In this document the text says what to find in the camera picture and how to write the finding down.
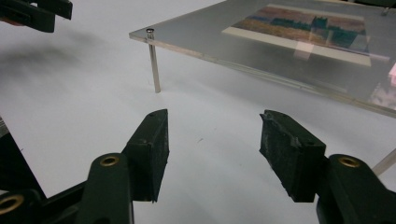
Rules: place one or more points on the clear acrylic display stand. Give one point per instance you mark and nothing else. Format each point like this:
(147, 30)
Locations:
(243, 53)

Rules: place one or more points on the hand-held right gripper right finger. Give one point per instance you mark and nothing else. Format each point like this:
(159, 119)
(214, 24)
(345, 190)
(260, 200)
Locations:
(289, 155)

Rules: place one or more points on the landscape painting card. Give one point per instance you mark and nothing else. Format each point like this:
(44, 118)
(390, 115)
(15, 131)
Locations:
(295, 28)

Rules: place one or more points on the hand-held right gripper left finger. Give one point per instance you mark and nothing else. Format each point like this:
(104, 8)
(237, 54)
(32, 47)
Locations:
(148, 155)

